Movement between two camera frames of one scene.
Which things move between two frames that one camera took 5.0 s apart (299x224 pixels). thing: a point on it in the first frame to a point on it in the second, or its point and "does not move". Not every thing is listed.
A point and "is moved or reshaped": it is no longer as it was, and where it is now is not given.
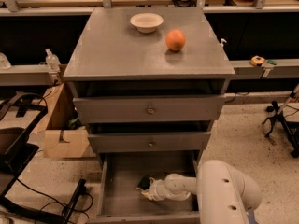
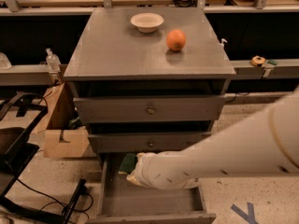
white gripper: (154, 189) to (146, 171)
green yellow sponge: (144, 183) is moved or reshaped
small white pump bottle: (221, 46) does not move
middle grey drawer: (166, 142) does not move
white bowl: (147, 22) does not move
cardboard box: (61, 129) does not move
